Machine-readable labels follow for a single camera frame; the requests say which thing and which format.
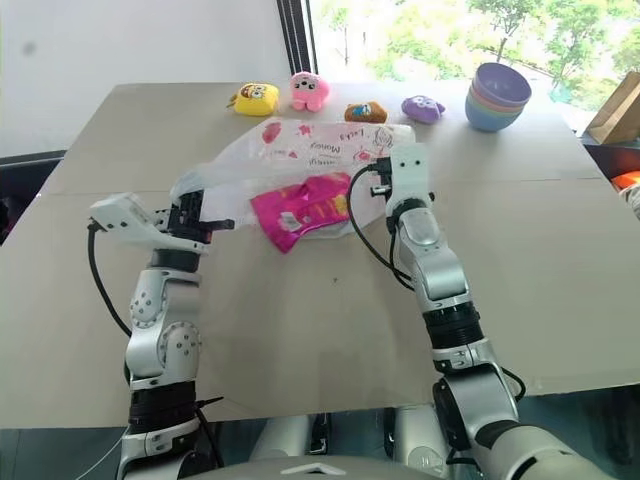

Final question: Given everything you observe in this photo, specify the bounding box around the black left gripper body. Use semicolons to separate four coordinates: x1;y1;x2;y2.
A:
166;188;213;247

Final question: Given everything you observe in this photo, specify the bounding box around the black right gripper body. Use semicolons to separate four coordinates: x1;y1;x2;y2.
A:
369;156;397;199

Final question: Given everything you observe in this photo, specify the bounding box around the white pink-printed plastic bag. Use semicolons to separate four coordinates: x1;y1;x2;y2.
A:
170;118;417;242

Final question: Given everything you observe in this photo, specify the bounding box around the black storage bin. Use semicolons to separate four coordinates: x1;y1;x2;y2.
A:
583;142;640;202

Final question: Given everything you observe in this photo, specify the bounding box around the brown paper bag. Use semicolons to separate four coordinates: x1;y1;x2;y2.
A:
583;70;640;146

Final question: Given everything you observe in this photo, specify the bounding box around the brown plush toy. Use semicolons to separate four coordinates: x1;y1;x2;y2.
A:
343;101;389;124

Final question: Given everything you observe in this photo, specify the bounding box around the purple plush toy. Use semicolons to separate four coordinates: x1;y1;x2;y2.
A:
400;95;447;123

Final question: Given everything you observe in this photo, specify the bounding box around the pink snack packet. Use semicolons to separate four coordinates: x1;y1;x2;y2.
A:
249;171;354;255

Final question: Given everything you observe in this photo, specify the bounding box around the green plastic bowl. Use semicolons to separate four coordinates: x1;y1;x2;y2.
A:
466;92;529;117

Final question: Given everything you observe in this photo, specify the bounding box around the pink plush toy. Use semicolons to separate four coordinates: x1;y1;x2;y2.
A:
289;71;332;113

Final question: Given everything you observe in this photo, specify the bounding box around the blue plastic bowl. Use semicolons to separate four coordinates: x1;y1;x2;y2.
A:
464;97;527;133

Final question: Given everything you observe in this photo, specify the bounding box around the pink plastic bowl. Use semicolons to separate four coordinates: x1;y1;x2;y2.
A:
469;85;531;112

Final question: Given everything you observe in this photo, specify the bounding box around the yellow plush toy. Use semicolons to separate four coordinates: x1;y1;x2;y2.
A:
225;82;281;118

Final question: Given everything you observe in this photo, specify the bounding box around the purple plastic bowl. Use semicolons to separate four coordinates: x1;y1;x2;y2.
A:
473;61;533;107

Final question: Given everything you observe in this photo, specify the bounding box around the dark furniture piece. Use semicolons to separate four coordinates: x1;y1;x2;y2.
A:
0;148;67;247

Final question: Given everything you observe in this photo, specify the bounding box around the orange object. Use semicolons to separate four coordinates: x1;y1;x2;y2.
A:
609;170;640;192

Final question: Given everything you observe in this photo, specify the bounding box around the silver robot torso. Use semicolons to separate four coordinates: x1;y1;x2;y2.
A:
178;402;482;480

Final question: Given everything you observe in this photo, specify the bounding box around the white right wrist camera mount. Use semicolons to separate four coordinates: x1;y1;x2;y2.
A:
387;143;432;202

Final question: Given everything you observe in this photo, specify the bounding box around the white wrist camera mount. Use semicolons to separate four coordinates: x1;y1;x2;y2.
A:
89;192;210;257
387;143;432;202

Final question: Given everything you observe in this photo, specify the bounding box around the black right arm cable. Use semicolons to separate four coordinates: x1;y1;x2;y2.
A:
346;163;417;292

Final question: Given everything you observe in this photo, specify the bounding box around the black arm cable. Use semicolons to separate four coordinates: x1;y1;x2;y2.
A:
86;223;133;337
346;163;417;292

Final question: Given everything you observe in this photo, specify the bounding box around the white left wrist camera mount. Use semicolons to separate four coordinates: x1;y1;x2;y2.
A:
89;192;210;257

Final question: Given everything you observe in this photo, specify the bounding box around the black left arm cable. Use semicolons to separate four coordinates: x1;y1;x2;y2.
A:
86;223;133;337

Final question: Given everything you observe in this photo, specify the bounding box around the black window frame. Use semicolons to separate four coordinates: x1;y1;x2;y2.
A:
276;0;320;77

